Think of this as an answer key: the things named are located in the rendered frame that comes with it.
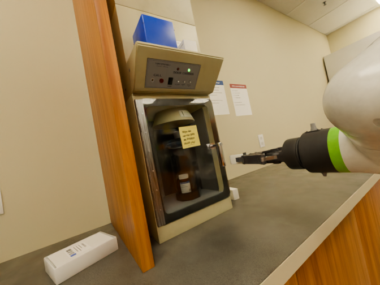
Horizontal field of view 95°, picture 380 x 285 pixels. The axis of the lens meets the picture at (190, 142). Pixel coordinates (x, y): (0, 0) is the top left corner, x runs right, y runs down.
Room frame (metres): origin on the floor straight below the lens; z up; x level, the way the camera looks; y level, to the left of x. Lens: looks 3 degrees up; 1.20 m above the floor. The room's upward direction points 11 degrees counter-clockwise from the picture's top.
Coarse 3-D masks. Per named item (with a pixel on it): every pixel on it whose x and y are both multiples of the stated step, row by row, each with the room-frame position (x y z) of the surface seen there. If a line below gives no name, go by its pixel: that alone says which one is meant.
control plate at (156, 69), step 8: (152, 64) 0.50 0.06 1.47; (160, 64) 0.51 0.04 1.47; (168, 64) 0.52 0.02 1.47; (176, 64) 0.53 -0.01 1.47; (184, 64) 0.55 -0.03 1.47; (192, 64) 0.56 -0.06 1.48; (152, 72) 0.51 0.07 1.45; (160, 72) 0.52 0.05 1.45; (168, 72) 0.54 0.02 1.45; (176, 72) 0.55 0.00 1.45; (184, 72) 0.57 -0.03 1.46; (192, 72) 0.58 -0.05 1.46; (168, 80) 0.55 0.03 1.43; (176, 80) 0.57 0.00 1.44; (192, 80) 0.60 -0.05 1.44; (168, 88) 0.57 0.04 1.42; (176, 88) 0.59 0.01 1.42; (184, 88) 0.61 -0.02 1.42; (192, 88) 0.62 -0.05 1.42
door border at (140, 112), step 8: (136, 112) 0.53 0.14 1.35; (144, 112) 0.54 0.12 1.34; (144, 120) 0.54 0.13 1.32; (144, 128) 0.54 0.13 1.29; (144, 136) 0.53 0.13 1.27; (144, 144) 0.53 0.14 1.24; (152, 160) 0.54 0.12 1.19; (152, 168) 0.54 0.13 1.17; (152, 176) 0.53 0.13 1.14; (152, 184) 0.53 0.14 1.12; (152, 192) 0.53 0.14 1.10; (160, 200) 0.54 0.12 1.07; (160, 208) 0.54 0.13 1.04; (160, 216) 0.53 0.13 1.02; (160, 224) 0.53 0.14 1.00
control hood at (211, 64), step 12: (144, 48) 0.46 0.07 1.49; (156, 48) 0.47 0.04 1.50; (168, 48) 0.49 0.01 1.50; (132, 60) 0.48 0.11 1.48; (144, 60) 0.48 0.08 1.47; (168, 60) 0.51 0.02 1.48; (180, 60) 0.53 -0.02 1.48; (192, 60) 0.55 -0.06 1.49; (204, 60) 0.58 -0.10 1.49; (216, 60) 0.60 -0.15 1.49; (132, 72) 0.50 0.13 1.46; (144, 72) 0.50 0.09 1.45; (204, 72) 0.61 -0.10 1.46; (216, 72) 0.64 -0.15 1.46; (132, 84) 0.52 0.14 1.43; (144, 84) 0.52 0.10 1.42; (204, 84) 0.64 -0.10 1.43
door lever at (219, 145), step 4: (212, 144) 0.67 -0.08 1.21; (216, 144) 0.64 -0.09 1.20; (220, 144) 0.63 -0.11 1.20; (212, 148) 0.67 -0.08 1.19; (220, 148) 0.63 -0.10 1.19; (220, 152) 0.63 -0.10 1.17; (220, 156) 0.63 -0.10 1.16; (220, 160) 0.64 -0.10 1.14; (224, 160) 0.63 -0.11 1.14; (224, 164) 0.63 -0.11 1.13
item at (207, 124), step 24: (168, 120) 0.58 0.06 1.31; (192, 120) 0.64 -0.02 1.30; (168, 144) 0.57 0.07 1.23; (168, 168) 0.57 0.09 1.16; (192, 168) 0.61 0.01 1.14; (216, 168) 0.67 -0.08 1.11; (168, 192) 0.56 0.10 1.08; (192, 192) 0.60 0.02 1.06; (216, 192) 0.66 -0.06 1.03; (168, 216) 0.55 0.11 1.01
